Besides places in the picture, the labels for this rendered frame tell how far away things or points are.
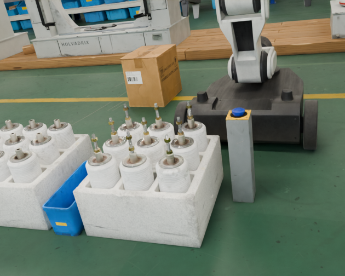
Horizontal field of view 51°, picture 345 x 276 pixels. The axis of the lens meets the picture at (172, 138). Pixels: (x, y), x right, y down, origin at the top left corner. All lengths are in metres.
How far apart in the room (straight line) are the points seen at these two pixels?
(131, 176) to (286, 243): 0.49
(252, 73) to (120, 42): 1.91
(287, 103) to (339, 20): 1.55
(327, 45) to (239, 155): 1.86
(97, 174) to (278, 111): 0.74
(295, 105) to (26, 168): 1.01
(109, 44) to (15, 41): 1.41
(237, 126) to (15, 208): 0.81
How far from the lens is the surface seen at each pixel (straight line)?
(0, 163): 1.39
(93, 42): 3.52
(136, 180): 1.09
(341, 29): 2.98
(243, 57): 1.64
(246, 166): 1.21
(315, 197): 1.32
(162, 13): 3.24
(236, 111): 1.14
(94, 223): 1.23
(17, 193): 1.34
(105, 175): 1.14
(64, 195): 1.38
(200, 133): 1.23
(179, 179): 1.05
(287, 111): 1.48
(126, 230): 1.19
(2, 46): 4.39
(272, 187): 1.36
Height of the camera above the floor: 0.78
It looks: 26 degrees down
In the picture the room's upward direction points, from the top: 9 degrees counter-clockwise
